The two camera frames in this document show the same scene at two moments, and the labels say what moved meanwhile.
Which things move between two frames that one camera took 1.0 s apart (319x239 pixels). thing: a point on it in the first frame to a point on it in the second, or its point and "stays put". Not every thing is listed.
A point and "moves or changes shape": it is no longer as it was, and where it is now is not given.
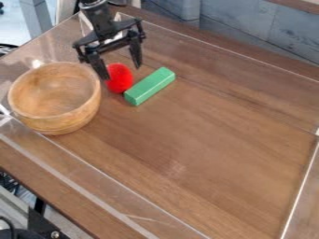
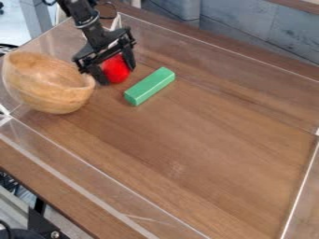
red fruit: [120, 77] moves or changes shape
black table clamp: [40, 224] stays put
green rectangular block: [150, 85] stays put
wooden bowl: [55, 97] moves or changes shape
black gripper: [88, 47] to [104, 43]
